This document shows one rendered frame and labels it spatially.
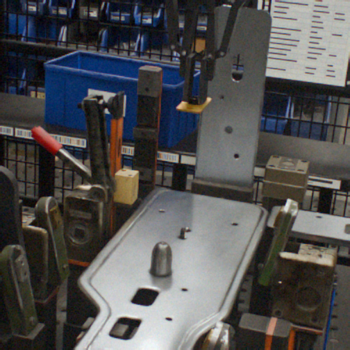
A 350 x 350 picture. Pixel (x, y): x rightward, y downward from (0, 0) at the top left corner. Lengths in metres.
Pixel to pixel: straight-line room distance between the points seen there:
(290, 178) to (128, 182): 0.31
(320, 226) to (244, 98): 0.28
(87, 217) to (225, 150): 0.34
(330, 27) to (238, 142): 0.36
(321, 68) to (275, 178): 0.34
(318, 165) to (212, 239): 0.39
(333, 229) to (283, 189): 0.14
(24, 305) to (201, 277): 0.28
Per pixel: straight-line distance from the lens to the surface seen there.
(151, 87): 1.53
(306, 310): 1.21
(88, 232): 1.31
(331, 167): 1.60
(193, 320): 1.07
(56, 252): 1.15
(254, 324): 1.10
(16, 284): 1.01
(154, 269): 1.17
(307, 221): 1.41
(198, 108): 1.19
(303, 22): 1.71
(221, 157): 1.51
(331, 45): 1.72
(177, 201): 1.43
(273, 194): 1.48
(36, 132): 1.31
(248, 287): 1.79
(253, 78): 1.46
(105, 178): 1.31
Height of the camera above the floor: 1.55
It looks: 21 degrees down
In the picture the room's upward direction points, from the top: 5 degrees clockwise
